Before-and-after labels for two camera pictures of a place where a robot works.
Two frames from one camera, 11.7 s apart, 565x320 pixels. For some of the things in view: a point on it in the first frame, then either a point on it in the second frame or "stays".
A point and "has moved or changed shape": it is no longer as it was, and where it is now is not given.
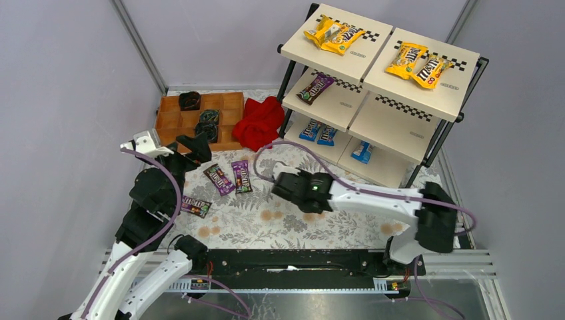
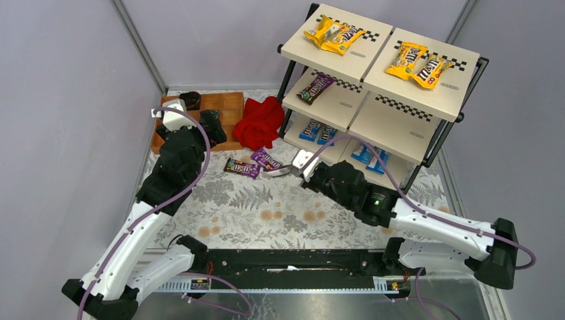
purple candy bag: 222,184 → 246,169
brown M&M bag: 195,207 has moved or changed shape
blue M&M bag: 362,152 stays
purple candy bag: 243,183 → 265,160
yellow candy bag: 428,70 stays
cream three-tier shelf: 380,99 stays
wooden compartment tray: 172,121 stays
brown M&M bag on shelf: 322,83 stays
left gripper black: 180,153 → 194,117
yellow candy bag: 406,57 stays
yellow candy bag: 317,35 stays
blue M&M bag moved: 327,136 stays
